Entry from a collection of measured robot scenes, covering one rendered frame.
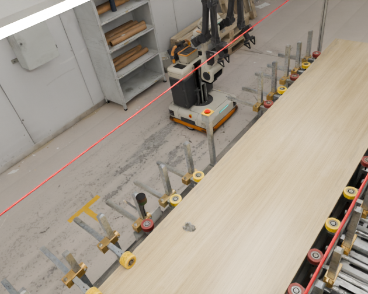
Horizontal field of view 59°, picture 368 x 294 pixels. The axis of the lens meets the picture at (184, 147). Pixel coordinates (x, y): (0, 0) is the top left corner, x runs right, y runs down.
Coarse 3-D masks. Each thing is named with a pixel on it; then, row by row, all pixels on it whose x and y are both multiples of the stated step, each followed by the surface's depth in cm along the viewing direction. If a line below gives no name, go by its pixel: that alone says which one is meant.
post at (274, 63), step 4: (272, 64) 288; (276, 64) 288; (272, 68) 291; (276, 68) 291; (272, 72) 294; (276, 72) 294; (272, 76) 296; (276, 76) 297; (272, 80) 299; (276, 80) 300; (272, 84) 301; (272, 88) 304; (272, 100) 312
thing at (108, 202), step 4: (108, 200) 229; (108, 204) 227; (112, 204) 226; (112, 208) 226; (116, 208) 222; (120, 208) 222; (120, 212) 220; (124, 212) 219; (128, 212) 218; (124, 216) 219; (128, 216) 216; (132, 216) 215; (132, 220) 214; (148, 232) 206
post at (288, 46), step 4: (288, 44) 297; (288, 48) 298; (288, 52) 300; (288, 56) 302; (284, 60) 307; (288, 60) 305; (284, 64) 310; (288, 64) 308; (284, 68) 312; (288, 68) 312; (284, 72) 315; (288, 72) 315
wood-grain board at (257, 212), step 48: (336, 48) 335; (288, 96) 285; (336, 96) 274; (240, 144) 247; (288, 144) 240; (336, 144) 232; (192, 192) 218; (240, 192) 212; (288, 192) 206; (336, 192) 201; (144, 240) 195; (192, 240) 190; (240, 240) 186; (288, 240) 182; (144, 288) 173; (192, 288) 169; (240, 288) 166
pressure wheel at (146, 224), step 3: (144, 219) 206; (147, 219) 206; (150, 219) 205; (141, 222) 205; (144, 222) 205; (147, 222) 204; (150, 222) 204; (153, 222) 204; (141, 225) 203; (144, 225) 203; (147, 225) 203; (150, 225) 202; (153, 225) 203; (144, 228) 201; (147, 228) 201; (150, 228) 201; (153, 228) 204; (144, 231) 203; (147, 231) 202; (150, 231) 203
